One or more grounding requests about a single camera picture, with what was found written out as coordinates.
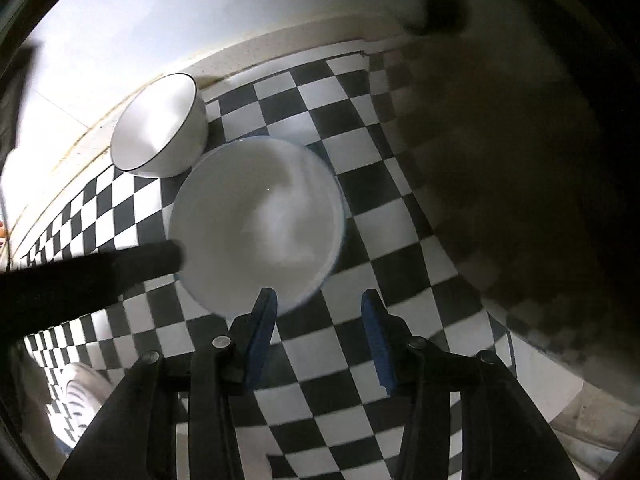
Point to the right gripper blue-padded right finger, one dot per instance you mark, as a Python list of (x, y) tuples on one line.
[(406, 366)]

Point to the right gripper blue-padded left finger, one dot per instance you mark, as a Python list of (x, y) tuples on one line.
[(230, 366)]

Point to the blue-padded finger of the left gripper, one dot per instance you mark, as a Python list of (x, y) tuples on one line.
[(37, 298)]

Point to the white bowl blue rim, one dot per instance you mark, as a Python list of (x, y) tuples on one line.
[(254, 213)]

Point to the black white checkered tablecloth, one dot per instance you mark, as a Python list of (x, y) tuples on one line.
[(118, 379)]

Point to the white bowl black rim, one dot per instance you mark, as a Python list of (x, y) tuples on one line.
[(163, 130)]

